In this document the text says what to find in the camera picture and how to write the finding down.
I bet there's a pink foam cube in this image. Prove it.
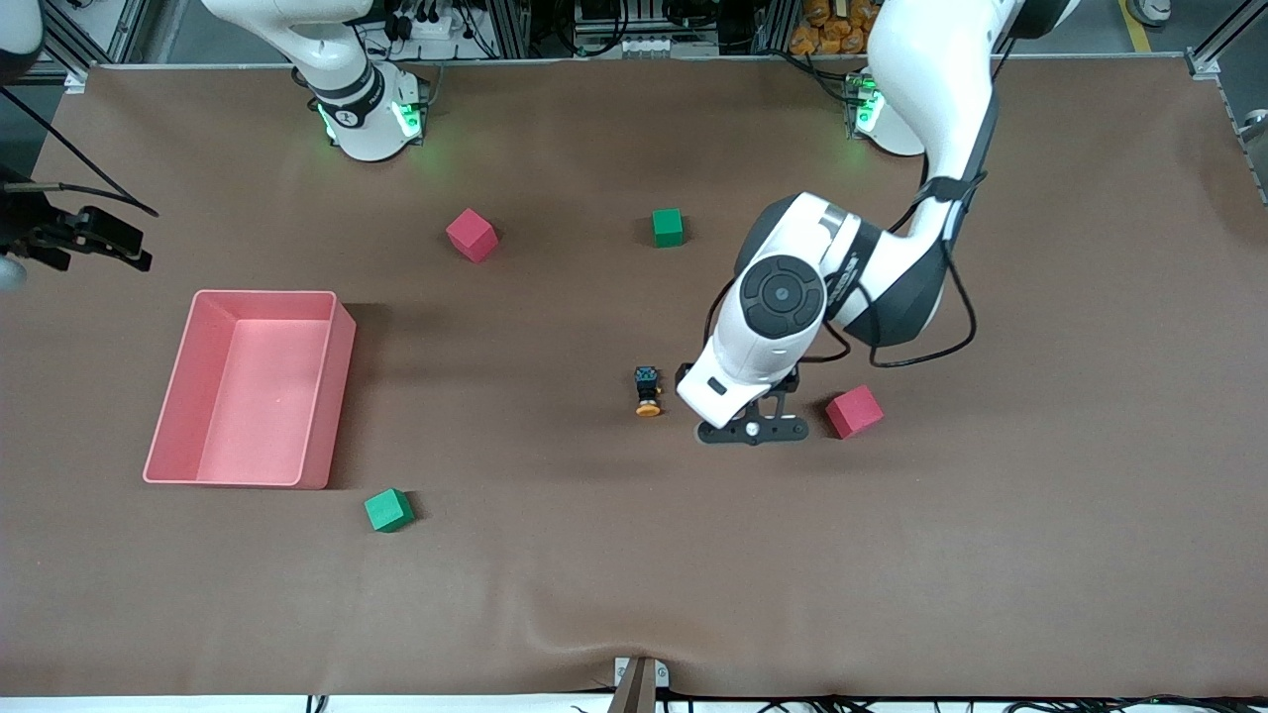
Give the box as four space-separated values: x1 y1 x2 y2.
445 208 499 264
824 384 886 440

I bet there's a brown table mat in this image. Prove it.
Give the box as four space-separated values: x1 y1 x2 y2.
0 57 1268 699

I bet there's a pink plastic bin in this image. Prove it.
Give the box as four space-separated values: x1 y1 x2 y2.
143 289 358 490

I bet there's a brown metal pole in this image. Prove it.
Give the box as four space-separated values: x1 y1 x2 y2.
606 660 657 713

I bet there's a white socket strip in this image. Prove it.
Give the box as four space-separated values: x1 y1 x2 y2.
616 36 721 58

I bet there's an orange toy pile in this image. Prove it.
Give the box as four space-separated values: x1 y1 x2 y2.
790 0 873 56

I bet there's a white power strip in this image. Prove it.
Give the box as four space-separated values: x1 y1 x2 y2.
394 8 459 41

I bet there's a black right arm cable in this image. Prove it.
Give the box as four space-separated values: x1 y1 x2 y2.
0 84 159 217

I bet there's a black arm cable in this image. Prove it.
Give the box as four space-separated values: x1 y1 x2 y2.
703 59 1002 369
0 84 159 217

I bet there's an aluminium frame strut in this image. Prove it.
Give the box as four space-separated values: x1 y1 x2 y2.
40 0 150 80

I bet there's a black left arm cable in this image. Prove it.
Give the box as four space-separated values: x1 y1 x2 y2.
703 59 1002 369

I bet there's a long black floor cable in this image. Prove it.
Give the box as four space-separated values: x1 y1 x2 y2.
570 696 1268 713

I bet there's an aluminium frame post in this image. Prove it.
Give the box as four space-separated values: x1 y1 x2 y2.
753 0 793 55
475 0 531 58

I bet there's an aluminium frame corner rail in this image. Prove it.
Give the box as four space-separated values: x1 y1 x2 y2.
1184 0 1268 207

